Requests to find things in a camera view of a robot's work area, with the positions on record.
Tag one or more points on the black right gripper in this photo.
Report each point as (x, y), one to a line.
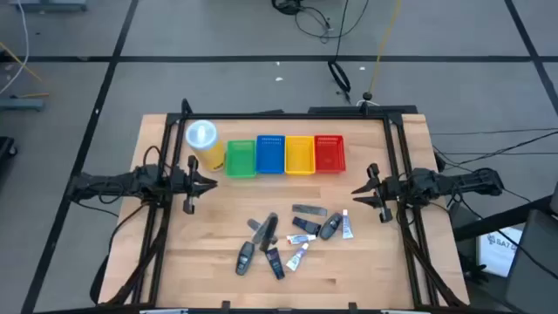
(392, 189)

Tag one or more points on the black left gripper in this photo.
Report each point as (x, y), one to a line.
(192, 185)

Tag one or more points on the small white toothpaste tube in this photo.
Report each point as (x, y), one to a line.
(347, 227)
(296, 259)
(301, 239)

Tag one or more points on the dark grey deodorant stick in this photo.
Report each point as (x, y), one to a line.
(330, 227)
(245, 259)

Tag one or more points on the clear grey comb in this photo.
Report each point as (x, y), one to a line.
(309, 210)

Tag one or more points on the dark blue tube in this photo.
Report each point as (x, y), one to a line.
(306, 226)
(275, 264)

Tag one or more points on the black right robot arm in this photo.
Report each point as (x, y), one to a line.
(471, 183)

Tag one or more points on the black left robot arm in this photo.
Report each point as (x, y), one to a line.
(113, 183)

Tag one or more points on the yellow wipes canister white lid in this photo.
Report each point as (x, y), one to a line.
(209, 152)

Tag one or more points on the green plastic basket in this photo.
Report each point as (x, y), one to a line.
(240, 159)

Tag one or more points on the red plastic basket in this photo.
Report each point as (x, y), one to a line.
(330, 154)

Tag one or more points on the blue plastic basket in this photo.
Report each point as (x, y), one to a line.
(270, 154)

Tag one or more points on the yellow plastic basket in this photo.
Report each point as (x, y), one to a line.
(300, 155)

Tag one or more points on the black round pole cap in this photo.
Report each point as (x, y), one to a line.
(367, 96)

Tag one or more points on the black table clamp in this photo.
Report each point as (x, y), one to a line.
(352, 306)
(225, 305)

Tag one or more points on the black metal beam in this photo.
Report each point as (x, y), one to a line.
(492, 222)

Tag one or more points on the white printed box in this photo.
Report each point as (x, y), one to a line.
(497, 257)

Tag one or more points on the dark grey chair back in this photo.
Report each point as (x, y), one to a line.
(536, 270)

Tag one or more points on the grey metal floor base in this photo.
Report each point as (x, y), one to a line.
(22, 104)
(48, 5)

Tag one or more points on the black caster wheel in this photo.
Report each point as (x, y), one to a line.
(5, 148)

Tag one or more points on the black flat base plate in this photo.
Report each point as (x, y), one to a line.
(340, 110)

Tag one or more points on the black aluminium table frame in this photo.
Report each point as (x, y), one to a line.
(283, 116)

